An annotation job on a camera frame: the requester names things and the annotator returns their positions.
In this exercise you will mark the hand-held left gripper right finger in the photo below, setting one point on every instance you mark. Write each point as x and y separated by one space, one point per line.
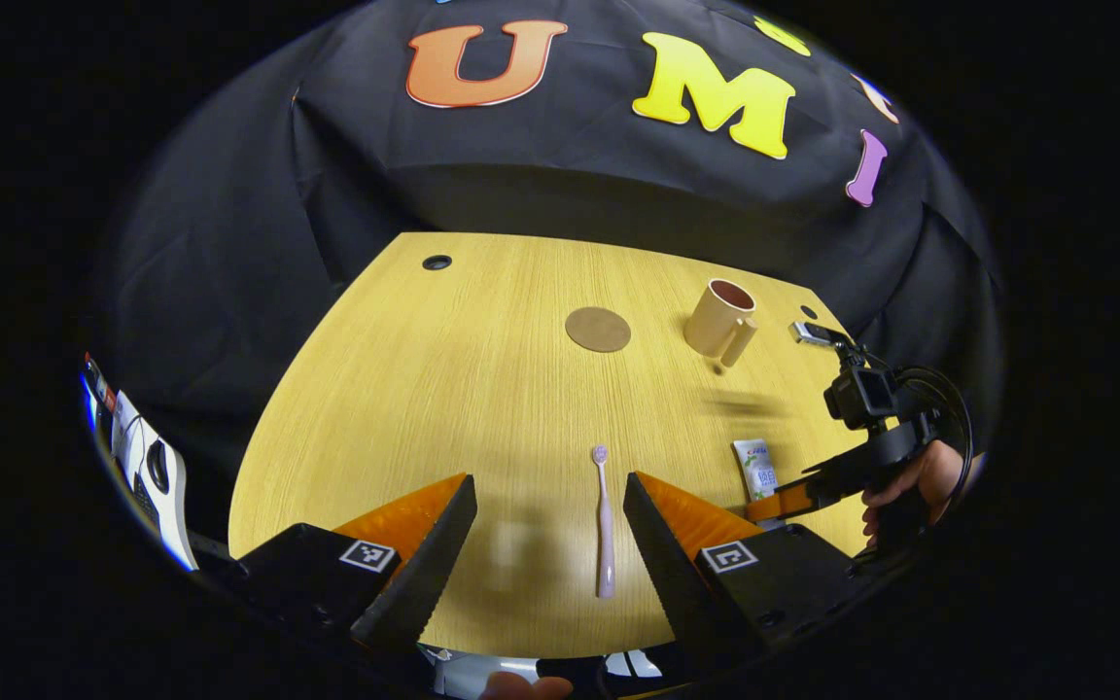
667 564

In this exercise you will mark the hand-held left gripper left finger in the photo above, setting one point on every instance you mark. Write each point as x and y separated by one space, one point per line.
429 564

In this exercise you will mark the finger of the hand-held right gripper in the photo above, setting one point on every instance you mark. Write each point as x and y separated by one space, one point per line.
818 486

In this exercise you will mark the white toothpaste tube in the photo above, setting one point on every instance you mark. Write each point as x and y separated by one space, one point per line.
759 472

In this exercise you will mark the pink toothbrush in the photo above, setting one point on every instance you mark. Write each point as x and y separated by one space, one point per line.
605 544

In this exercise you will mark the beige cup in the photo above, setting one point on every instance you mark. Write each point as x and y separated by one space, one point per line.
711 321

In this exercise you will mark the round brown coaster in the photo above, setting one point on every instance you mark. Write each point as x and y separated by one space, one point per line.
598 329

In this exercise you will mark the wooden desktop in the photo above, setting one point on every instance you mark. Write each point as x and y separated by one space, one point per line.
472 389

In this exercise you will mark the white side table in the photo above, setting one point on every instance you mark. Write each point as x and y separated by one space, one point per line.
176 515

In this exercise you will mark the black computer mouse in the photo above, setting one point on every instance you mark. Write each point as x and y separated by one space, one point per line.
158 467

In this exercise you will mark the black keyboard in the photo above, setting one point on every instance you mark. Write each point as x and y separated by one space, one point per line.
145 498

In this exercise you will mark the black backdrop cloth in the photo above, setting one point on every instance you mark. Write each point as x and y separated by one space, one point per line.
570 165

